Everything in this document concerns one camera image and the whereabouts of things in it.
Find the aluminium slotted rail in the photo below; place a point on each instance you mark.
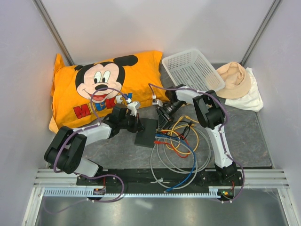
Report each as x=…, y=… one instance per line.
x=64, y=185

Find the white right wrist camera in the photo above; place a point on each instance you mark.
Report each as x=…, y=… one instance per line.
x=156, y=101

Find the black network switch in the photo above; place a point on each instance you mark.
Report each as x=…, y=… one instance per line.
x=146, y=138

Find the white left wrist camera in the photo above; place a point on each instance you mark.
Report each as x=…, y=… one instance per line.
x=133, y=107

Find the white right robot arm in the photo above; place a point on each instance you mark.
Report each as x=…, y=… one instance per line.
x=211, y=115

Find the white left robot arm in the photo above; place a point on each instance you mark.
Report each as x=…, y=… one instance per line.
x=66, y=150

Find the white crumpled cloth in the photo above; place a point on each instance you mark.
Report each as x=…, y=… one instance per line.
x=252, y=101

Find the orange Mickey Mouse pillow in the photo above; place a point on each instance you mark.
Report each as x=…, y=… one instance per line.
x=82, y=93

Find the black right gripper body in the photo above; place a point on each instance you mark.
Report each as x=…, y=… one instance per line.
x=170, y=109

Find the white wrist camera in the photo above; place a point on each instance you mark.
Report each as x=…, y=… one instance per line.
x=133, y=107
x=156, y=101

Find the white plastic mesh basket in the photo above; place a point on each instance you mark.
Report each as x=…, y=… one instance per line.
x=191, y=68

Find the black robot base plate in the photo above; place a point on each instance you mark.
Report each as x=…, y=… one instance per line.
x=141, y=181

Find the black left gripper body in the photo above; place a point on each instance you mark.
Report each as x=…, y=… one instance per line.
x=129, y=123

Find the peach folded cloth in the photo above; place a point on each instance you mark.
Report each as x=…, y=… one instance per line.
x=237, y=81

